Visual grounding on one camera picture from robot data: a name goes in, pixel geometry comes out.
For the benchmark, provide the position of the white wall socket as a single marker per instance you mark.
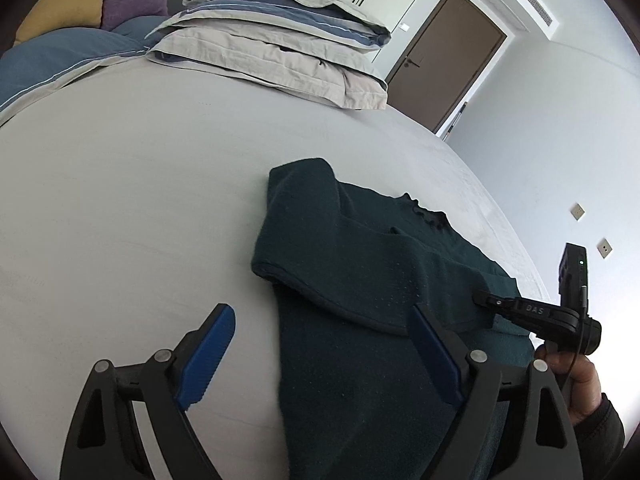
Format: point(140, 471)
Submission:
point(578, 210)
point(605, 248)

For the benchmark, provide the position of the yellow cushion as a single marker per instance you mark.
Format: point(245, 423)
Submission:
point(55, 0)

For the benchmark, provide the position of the person's right forearm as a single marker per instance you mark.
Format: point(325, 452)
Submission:
point(600, 440)

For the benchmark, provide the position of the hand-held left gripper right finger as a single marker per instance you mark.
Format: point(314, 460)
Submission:
point(432, 350)

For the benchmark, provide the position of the blue quilt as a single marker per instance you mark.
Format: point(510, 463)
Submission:
point(50, 60)

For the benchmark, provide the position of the dark green sweater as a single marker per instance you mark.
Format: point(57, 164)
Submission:
point(350, 270)

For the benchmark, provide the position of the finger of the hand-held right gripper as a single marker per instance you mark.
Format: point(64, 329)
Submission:
point(492, 302)

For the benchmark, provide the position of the person's right hand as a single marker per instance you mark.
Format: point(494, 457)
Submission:
point(580, 385)

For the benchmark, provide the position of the brown door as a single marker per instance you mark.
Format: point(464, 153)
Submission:
point(445, 50)

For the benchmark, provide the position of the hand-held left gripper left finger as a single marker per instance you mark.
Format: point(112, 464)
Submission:
point(212, 350)

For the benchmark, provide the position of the blue striped pillow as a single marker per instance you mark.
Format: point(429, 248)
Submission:
point(285, 15)

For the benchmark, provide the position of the white bed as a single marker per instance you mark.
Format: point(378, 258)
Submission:
point(150, 185)

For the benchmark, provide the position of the crumpled beige pillow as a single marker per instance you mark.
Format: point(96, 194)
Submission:
point(270, 60)

